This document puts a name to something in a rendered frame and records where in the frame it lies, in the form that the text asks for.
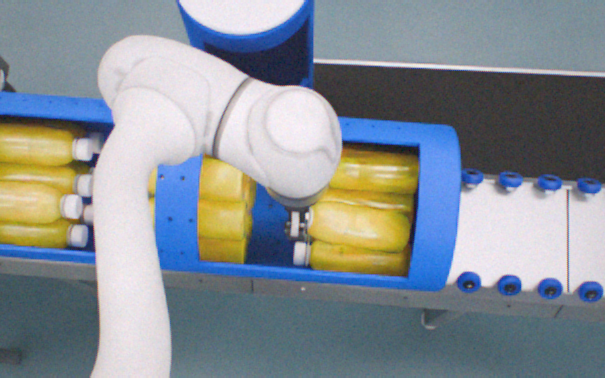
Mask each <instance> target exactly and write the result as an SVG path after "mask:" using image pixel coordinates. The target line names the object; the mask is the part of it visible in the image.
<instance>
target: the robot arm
mask: <svg viewBox="0 0 605 378"><path fill-rule="evenodd" d="M98 87H99V90H100V92H101V94H102V96H103V98H104V101H105V103H107V104H108V106H109V107H110V108H111V109H112V110H113V119H114V123H115V128H114V130H113V131H112V133H111V135H110V136H109V138H108V141H106V143H105V145H104V147H103V149H102V151H101V153H100V156H99V160H98V163H97V166H96V170H95V175H94V185H93V211H94V229H95V246H96V263H97V280H98V297H99V316H100V339H99V349H98V355H97V359H96V363H95V366H94V369H93V371H92V375H91V377H90V378H169V375H170V365H171V333H170V321H169V314H168V307H167V301H166V295H165V288H163V283H162V277H161V270H160V265H159V259H158V254H157V247H156V241H155V236H154V229H153V223H152V218H151V211H150V205H149V199H148V181H149V178H150V175H151V173H152V171H153V170H154V169H155V168H156V167H157V166H158V165H159V164H160V165H167V166H173V165H179V164H181V163H183V162H186V161H187V160H188V159H190V157H195V156H199V155H200V153H201V152H204V153H207V154H209V155H212V156H214V157H216V159H218V160H220V161H223V162H225V163H227V164H229V165H231V166H233V167H235V168H236V169H238V170H241V171H242V172H244V173H246V174H247V175H249V176H250V178H252V179H253V180H255V181H256V182H258V183H260V184H261V185H263V186H265V187H266V189H267V191H268V193H269V194H270V196H271V197H272V198H273V199H274V200H275V201H278V202H279V203H280V204H281V205H283V206H284V207H285V211H287V212H288V222H285V223H284V229H285V235H286V236H287V239H288V240H290V241H304V240H305V238H306V236H305V234H306V235H307V233H308V219H306V213H308V212H309V207H310V206H312V205H315V204H316V203H317V202H318V201H319V200H320V199H321V198H322V197H323V196H324V194H325V193H326V191H327V190H328V187H329V186H330V184H329V183H330V180H331V178H333V176H334V174H335V172H336V170H337V168H338V166H339V162H340V157H341V151H342V136H341V129H340V125H339V122H338V118H337V115H336V113H335V111H334V109H333V108H331V106H330V105H329V104H328V101H327V100H326V99H325V98H324V97H322V96H321V95H320V94H318V93H317V92H315V91H312V90H309V89H306V88H303V87H296V86H287V87H278V86H272V85H269V84H265V82H262V81H260V80H256V79H254V78H252V77H250V76H248V75H246V74H244V73H242V72H239V71H238V70H236V69H235V68H234V67H232V66H231V65H229V63H227V62H225V61H223V60H220V59H218V58H216V57H214V56H212V55H210V54H207V53H205V52H203V51H200V50H197V49H195V48H192V47H190V46H187V45H184V43H180V42H178V41H175V40H171V39H167V38H162V37H157V36H150V35H135V36H129V37H127V38H125V39H122V40H120V41H118V43H116V44H115V45H113V46H112V47H111V48H110V49H109V51H108V52H107V53H106V55H104V56H103V58H102V60H101V63H100V66H99V70H98Z"/></svg>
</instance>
